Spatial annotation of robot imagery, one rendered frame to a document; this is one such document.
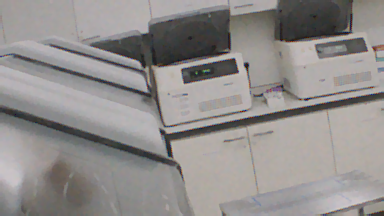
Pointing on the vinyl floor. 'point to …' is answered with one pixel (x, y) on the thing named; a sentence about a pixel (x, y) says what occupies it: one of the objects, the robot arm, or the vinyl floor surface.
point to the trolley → (312, 198)
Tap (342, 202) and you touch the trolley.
